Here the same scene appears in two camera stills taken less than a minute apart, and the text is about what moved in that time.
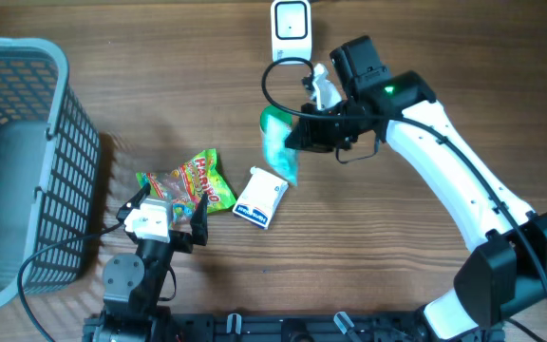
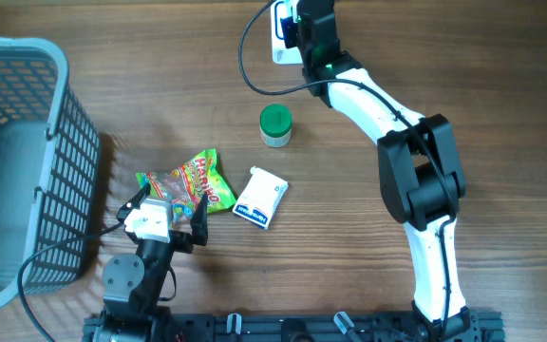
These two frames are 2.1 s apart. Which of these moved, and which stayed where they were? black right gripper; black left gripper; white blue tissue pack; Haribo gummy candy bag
Moved: black right gripper
Stayed: black left gripper; Haribo gummy candy bag; white blue tissue pack
